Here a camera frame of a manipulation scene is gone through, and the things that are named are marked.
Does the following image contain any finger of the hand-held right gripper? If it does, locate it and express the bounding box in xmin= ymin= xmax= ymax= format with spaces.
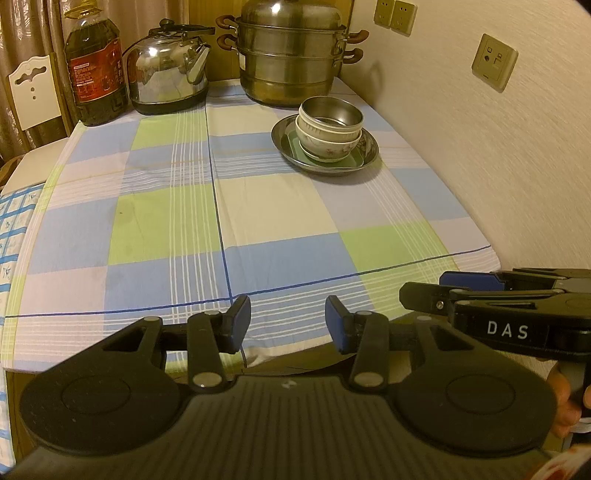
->
xmin=438 ymin=267 xmax=591 ymax=291
xmin=399 ymin=282 xmax=564 ymax=319

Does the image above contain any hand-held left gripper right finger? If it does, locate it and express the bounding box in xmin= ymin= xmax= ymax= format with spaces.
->
xmin=325 ymin=296 xmax=488 ymax=393

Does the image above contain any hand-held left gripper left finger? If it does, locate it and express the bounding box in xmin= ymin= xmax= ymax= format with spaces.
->
xmin=90 ymin=295 xmax=252 ymax=393

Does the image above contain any green rectangular plate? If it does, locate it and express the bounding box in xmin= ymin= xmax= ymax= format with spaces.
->
xmin=285 ymin=129 xmax=365 ymax=171

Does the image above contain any stainless steel plate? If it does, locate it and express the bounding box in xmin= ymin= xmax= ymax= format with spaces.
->
xmin=271 ymin=114 xmax=380 ymax=175

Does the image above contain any white floral bowl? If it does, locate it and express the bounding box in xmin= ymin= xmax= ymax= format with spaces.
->
xmin=295 ymin=124 xmax=362 ymax=163

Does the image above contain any cream round bowl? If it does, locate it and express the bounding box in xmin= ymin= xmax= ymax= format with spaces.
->
xmin=298 ymin=99 xmax=363 ymax=139

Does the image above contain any stainless steel bowl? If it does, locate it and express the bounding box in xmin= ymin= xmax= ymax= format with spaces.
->
xmin=302 ymin=96 xmax=364 ymax=130

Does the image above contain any person's right hand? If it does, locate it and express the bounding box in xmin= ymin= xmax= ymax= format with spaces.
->
xmin=547 ymin=364 xmax=591 ymax=439

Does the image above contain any checked tablecloth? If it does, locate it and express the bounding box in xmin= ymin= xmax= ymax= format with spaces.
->
xmin=0 ymin=76 xmax=502 ymax=374

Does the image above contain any blue white patterned cloth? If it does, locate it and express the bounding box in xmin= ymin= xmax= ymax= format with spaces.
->
xmin=0 ymin=182 xmax=47 ymax=467

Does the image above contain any stainless steel kettle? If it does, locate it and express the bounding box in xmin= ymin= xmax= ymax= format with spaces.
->
xmin=124 ymin=18 xmax=215 ymax=116

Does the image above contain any stainless steel steamer pot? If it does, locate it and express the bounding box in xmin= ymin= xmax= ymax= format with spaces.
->
xmin=215 ymin=0 xmax=370 ymax=109

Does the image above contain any cooking oil bottle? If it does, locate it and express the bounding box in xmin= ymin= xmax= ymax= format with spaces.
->
xmin=64 ymin=0 xmax=129 ymax=127

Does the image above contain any beige wall socket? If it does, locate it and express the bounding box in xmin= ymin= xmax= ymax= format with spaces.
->
xmin=471 ymin=33 xmax=519 ymax=93
xmin=373 ymin=0 xmax=395 ymax=27
xmin=390 ymin=0 xmax=417 ymax=37

